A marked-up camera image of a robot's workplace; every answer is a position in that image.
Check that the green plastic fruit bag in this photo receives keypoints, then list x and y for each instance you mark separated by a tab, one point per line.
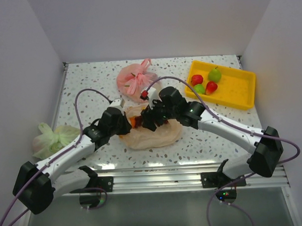
50	142

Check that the orange plastic fruit bag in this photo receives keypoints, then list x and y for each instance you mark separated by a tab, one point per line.
142	138

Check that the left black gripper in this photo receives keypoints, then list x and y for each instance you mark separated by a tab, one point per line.
127	126

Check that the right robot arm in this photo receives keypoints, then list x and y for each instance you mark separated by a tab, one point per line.
262	146

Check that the dark red grape bunch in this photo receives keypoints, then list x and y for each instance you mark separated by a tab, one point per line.
138	121

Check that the right black base bracket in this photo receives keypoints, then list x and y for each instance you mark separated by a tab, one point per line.
216	179

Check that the aluminium frame rail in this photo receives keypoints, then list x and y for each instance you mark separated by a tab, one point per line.
179	178

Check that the green pear fruit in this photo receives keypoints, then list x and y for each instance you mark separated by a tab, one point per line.
215	75

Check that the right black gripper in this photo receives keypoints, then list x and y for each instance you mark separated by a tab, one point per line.
150	113

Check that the left black base bracket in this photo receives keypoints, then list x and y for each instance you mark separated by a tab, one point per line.
95	181

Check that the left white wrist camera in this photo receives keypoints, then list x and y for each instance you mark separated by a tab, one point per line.
118	104

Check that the black base bracket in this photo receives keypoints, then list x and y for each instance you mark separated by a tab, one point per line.
95	181
216	179

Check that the red round fruit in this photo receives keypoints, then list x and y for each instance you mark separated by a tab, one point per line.
197	79

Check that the orange round fruit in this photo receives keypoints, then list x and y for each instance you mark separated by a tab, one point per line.
133	121

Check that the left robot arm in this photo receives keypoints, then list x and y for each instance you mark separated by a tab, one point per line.
34	184

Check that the yellow plastic tray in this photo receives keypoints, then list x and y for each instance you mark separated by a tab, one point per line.
236	88

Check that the pink knotted plastic bag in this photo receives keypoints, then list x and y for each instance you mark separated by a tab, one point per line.
133	78

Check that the green round bumpy fruit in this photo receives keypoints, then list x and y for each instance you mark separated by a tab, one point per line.
199	88

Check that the red strawberry shaped fruit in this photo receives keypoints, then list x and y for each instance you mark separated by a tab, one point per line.
211	87

